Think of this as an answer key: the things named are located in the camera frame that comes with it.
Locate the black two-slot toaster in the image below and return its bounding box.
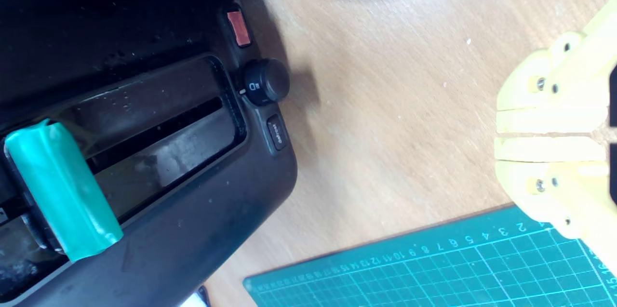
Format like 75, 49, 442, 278
0, 0, 298, 307

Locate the green toaster lever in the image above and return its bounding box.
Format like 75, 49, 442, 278
4, 119, 124, 263

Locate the green cutting mat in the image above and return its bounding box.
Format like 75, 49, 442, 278
243, 205, 617, 307

